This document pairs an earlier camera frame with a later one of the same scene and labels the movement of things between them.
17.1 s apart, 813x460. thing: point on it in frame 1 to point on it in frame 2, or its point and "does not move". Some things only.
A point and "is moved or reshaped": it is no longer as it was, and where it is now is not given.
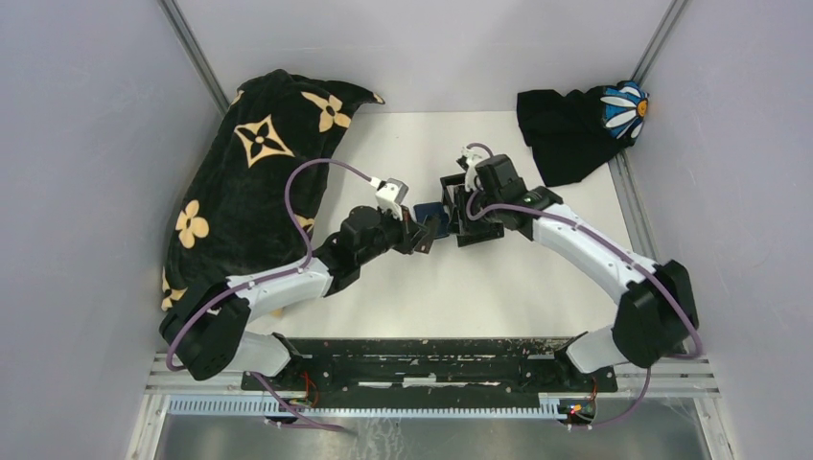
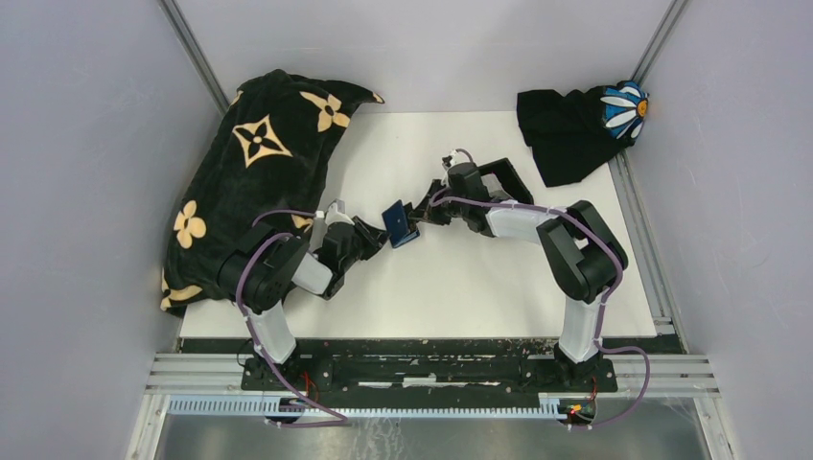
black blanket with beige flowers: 251,203 does not move
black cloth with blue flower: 576,132 does not move
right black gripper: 479,191 to 429,210
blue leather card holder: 435,210 is moved or reshaped
